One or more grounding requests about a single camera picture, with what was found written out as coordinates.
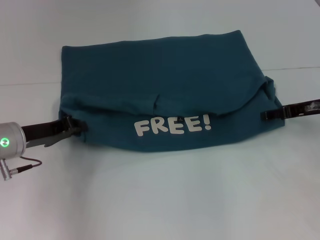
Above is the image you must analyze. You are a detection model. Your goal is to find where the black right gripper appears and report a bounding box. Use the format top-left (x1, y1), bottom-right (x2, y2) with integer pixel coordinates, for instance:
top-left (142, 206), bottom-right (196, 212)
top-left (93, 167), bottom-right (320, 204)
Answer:
top-left (259, 98), bottom-right (320, 122)

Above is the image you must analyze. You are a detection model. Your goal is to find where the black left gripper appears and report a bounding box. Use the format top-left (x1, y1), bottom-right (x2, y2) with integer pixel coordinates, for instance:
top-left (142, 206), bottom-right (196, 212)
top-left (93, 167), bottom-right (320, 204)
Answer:
top-left (21, 115), bottom-right (89, 149)

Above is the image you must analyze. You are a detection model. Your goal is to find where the teal blue t-shirt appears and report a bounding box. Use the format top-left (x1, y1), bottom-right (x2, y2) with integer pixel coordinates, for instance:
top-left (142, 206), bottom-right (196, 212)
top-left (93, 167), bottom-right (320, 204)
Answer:
top-left (58, 29), bottom-right (286, 153)

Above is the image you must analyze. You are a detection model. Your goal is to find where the left gripper cable with plug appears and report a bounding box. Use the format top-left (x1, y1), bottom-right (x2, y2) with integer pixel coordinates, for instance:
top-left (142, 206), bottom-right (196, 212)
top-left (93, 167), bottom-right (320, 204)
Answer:
top-left (0, 156), bottom-right (44, 181)

